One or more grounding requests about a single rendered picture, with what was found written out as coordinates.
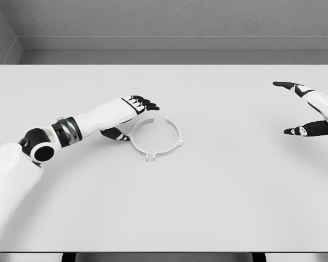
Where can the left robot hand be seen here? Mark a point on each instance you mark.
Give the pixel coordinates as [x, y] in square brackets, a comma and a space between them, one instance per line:
[120, 110]

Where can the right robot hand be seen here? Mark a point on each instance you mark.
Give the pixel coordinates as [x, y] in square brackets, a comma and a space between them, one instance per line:
[321, 102]

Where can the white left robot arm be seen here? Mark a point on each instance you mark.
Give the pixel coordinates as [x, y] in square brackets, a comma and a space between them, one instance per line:
[13, 174]

